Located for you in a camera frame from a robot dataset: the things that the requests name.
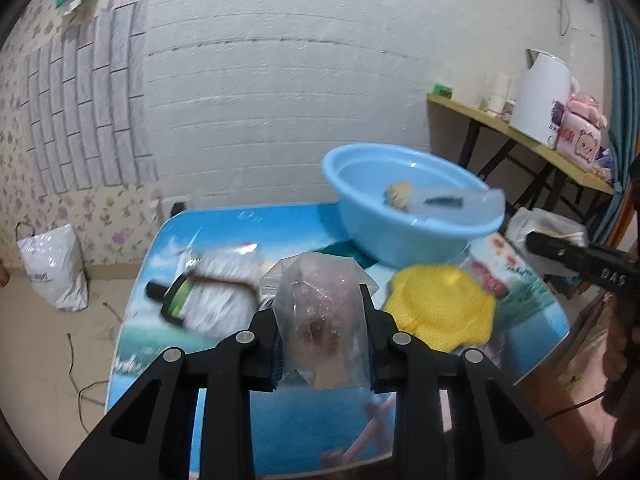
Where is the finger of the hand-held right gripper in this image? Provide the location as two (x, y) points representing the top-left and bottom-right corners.
(525, 230), (590, 275)

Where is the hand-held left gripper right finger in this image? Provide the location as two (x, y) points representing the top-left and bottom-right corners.
(357, 282), (586, 480)

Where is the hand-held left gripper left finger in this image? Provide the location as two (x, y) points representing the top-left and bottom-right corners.
(59, 310), (281, 480)

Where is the clear bag with brown strap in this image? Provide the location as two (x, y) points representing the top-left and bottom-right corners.
(177, 245), (266, 336)

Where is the clear bag with pink contents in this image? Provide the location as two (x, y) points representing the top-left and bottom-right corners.
(272, 254), (381, 391)

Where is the yellow mesh bag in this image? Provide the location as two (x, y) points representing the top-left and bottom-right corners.
(382, 265), (496, 351)

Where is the blue plastic basin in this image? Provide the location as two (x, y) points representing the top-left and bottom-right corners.
(321, 143), (506, 268)

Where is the tan plush dog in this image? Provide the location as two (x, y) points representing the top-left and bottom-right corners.
(384, 182), (416, 211)

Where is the printed scenery desktop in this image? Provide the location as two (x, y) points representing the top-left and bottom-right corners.
(105, 202), (571, 476)

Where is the crumpled white plastic bag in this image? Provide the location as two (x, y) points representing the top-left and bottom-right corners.
(505, 207), (591, 281)

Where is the wooden side table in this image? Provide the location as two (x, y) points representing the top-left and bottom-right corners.
(426, 92), (616, 241)

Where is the black box with green label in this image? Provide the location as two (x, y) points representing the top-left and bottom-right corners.
(145, 277), (201, 331)

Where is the pink box with bear print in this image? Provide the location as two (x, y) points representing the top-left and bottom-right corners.
(556, 110), (603, 163)

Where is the pink plastic container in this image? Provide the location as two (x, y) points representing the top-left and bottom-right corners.
(570, 91), (608, 128)

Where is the white electric kettle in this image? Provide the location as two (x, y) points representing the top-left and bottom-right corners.
(509, 49), (581, 151)

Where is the white cup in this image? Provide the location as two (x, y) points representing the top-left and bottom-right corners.
(487, 72), (512, 113)

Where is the teal curtain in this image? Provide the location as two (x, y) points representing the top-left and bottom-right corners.
(597, 0), (640, 196)

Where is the white plastic shopping bag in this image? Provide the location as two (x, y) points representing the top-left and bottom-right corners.
(16, 223), (91, 312)

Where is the black floor cable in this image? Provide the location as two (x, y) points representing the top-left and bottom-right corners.
(65, 332), (108, 421)

